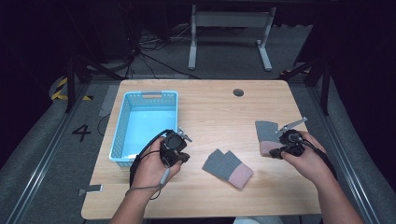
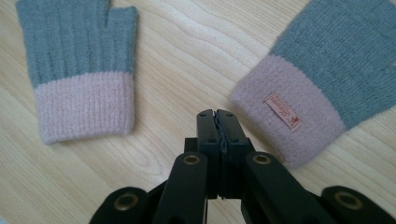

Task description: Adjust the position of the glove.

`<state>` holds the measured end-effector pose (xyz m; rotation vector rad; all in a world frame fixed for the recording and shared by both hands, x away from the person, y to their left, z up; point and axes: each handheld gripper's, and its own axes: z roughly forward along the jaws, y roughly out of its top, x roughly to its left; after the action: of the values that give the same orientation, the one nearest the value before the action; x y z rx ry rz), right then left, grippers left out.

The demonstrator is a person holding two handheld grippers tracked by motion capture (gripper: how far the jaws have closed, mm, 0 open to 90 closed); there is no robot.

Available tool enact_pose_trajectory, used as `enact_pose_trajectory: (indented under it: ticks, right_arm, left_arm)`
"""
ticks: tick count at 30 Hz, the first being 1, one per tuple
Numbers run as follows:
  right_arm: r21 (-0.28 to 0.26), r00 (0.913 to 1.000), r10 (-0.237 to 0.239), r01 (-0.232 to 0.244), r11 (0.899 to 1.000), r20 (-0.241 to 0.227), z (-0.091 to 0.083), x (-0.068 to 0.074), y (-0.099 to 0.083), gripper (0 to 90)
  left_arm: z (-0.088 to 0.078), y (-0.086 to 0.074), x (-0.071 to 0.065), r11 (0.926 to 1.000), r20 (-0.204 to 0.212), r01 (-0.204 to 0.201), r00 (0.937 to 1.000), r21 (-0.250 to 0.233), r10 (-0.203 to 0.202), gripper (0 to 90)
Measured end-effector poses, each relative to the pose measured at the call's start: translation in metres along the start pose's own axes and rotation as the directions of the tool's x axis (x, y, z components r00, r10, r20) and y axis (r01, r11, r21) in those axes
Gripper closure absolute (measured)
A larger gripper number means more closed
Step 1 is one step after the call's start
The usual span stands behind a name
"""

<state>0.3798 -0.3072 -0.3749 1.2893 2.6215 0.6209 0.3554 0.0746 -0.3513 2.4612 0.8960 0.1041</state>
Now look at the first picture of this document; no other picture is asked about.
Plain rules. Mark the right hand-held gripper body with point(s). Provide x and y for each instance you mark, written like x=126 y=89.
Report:
x=292 y=143

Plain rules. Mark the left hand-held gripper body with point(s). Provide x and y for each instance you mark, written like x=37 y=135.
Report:
x=171 y=144

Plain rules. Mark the grey and pink sock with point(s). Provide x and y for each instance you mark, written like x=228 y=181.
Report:
x=225 y=168
x=267 y=133

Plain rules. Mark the light blue plastic basket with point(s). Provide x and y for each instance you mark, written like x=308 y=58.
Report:
x=146 y=124

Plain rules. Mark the person's right hand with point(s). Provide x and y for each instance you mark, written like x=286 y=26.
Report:
x=311 y=165

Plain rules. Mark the person's left hand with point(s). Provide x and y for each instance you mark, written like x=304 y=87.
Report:
x=151 y=169

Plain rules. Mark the black metal stand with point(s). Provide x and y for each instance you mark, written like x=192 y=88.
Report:
x=324 y=90
x=71 y=81

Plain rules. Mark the person's light clothing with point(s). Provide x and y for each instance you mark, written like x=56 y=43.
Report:
x=257 y=221

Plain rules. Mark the round grey table grommet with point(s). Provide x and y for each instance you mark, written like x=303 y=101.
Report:
x=238 y=92

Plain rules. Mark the yellow and black hazard tape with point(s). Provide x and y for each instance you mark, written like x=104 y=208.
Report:
x=59 y=88

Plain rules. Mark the small silver metal bracket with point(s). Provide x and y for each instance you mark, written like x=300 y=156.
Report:
x=91 y=188

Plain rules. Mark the white metal table frame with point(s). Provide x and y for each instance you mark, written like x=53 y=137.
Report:
x=230 y=20

